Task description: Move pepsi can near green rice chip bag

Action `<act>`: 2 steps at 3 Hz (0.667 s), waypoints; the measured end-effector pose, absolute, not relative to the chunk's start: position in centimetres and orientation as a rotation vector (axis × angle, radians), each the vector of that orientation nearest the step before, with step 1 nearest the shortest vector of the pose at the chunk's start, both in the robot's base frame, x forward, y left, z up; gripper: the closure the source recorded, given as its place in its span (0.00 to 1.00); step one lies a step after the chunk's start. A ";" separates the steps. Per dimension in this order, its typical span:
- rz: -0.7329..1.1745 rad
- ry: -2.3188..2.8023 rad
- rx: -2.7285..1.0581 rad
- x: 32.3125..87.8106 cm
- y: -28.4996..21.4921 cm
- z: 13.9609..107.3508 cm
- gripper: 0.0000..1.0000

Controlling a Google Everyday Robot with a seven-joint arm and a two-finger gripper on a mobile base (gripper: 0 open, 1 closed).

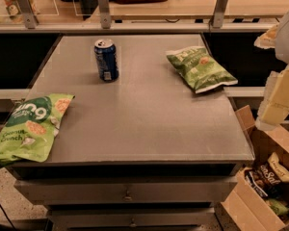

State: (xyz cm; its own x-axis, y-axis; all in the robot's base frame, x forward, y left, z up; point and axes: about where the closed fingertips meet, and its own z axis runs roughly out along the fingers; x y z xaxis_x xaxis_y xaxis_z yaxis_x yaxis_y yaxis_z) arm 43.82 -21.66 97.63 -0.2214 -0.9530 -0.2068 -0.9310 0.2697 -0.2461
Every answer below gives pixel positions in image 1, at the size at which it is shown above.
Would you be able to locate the metal bracket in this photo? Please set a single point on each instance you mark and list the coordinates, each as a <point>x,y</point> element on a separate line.
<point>218,14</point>
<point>104,11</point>
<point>29,18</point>

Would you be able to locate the cardboard box of snacks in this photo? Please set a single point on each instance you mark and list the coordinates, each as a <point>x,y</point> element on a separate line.
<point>260,200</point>

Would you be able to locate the left metal bracket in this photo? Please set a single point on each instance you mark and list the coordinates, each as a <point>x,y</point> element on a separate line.
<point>29,18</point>

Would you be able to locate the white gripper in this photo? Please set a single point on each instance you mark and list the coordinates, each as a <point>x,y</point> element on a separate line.
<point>288,38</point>

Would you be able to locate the right metal bracket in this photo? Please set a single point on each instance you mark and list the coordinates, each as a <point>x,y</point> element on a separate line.
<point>218,14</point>

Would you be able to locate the green snack packet in box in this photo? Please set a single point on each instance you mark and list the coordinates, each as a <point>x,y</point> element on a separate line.
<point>278,208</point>

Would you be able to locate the grey drawer cabinet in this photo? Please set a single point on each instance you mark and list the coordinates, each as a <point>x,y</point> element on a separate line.
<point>176,151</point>

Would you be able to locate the yellow snack packet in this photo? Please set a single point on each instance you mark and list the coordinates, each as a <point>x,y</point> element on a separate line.
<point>281,171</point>

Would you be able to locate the orange snack package behind glass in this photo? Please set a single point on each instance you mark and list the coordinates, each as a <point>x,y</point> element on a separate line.
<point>13,9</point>

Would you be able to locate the green rice chip bag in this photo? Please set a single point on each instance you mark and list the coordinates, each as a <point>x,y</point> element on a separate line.
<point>200,71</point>

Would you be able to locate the upper drawer knob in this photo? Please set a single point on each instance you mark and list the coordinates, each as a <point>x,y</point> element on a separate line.
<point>127,197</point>

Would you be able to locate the lower drawer knob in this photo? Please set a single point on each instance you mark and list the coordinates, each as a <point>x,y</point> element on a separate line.
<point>132,223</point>

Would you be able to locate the drawer knob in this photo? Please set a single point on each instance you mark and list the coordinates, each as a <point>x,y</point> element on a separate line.
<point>132,223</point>
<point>127,197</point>

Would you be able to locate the blue pepsi can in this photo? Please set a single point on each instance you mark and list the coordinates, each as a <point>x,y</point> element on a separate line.
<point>106,58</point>

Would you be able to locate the dark sea salt snack bag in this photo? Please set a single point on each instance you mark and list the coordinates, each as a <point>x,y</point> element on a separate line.
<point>264,181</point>

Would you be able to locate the middle metal bracket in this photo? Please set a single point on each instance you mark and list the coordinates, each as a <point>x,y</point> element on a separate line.
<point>104,11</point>

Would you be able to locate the green coconut crunch snack bag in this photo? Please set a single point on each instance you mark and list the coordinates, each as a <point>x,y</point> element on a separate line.
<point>32,127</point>

